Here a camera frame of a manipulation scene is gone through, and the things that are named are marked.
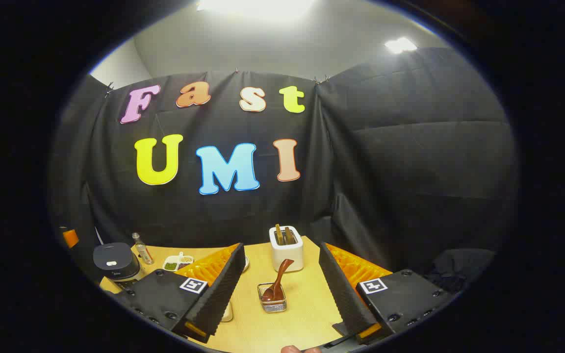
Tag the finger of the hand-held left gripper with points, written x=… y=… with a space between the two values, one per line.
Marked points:
x=70 y=238

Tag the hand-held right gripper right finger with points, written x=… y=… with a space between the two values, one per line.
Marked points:
x=342 y=289

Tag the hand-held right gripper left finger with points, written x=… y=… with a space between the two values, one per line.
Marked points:
x=218 y=289

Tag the grey rice cooker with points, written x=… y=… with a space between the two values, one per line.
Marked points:
x=113 y=260

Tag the brown wooden spoon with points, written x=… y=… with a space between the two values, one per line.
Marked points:
x=276 y=279

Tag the white round plate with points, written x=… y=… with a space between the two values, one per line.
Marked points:
x=246 y=264

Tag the white divided bean dish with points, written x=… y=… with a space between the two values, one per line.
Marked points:
x=172 y=264

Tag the white toaster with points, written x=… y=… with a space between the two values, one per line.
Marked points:
x=286 y=257

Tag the small glass bottle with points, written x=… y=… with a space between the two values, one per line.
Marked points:
x=142 y=251

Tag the brown toast slice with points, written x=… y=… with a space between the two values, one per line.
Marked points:
x=289 y=235
x=278 y=234

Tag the dark cloth bundle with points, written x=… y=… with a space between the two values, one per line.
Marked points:
x=459 y=269

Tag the black backdrop cloth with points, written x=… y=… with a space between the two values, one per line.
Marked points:
x=400 y=162

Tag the ceiling light panel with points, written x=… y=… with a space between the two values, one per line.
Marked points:
x=400 y=45
x=255 y=6

